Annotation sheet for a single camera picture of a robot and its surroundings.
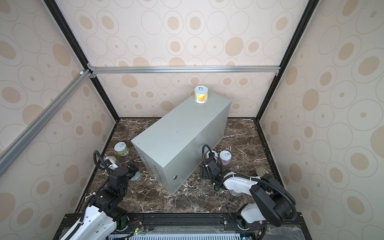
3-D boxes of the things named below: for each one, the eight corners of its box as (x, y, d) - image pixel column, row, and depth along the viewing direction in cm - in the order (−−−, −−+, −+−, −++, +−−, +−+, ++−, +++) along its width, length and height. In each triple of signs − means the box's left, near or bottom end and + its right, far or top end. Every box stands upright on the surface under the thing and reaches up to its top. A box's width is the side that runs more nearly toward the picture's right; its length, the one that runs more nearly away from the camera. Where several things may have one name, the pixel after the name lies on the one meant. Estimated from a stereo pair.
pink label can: (220, 165, 96) (221, 160, 91) (218, 155, 101) (220, 150, 96) (230, 165, 96) (232, 160, 91) (229, 155, 101) (230, 150, 96)
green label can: (115, 156, 100) (111, 151, 95) (119, 146, 105) (115, 141, 100) (127, 156, 100) (124, 151, 96) (130, 146, 105) (127, 141, 100)
